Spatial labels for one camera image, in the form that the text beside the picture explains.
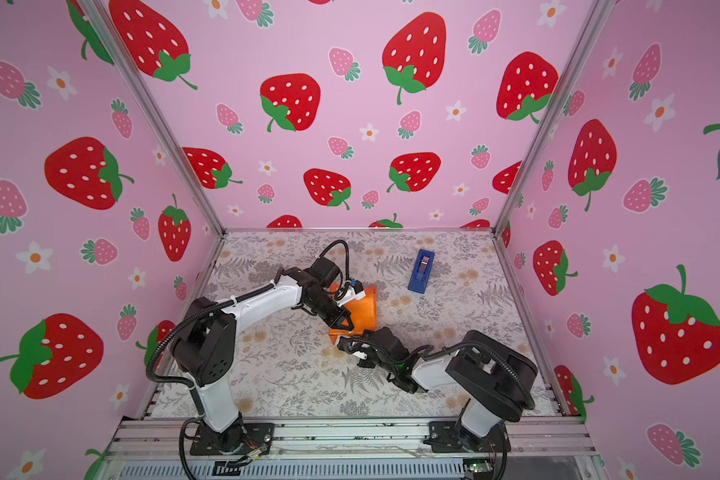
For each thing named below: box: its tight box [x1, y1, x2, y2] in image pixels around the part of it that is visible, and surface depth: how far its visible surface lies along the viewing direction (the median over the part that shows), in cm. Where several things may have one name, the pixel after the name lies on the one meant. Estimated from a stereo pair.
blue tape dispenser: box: [408, 248, 435, 294], surface depth 105 cm
